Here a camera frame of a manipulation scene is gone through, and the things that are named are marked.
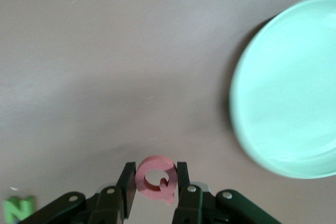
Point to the light green plate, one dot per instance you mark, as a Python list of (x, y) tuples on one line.
[(288, 90)]

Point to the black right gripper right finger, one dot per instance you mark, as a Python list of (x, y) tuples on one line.
[(183, 179)]

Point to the pink foam letter Q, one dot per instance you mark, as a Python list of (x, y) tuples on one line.
[(155, 162)]

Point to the green foam letter N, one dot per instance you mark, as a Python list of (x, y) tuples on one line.
[(10, 208)]

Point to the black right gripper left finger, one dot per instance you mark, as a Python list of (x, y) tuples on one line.
[(128, 182)]

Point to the brown table mat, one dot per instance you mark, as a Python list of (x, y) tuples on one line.
[(105, 51)]

